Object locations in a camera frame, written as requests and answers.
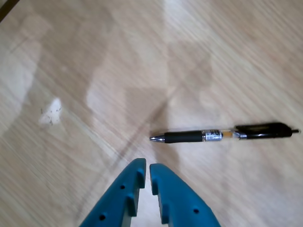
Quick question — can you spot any black retractable pen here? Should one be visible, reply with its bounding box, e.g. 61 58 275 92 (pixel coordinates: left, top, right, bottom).
149 122 300 144

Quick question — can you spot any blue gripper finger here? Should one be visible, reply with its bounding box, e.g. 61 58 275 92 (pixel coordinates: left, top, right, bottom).
149 163 222 227
79 157 147 227

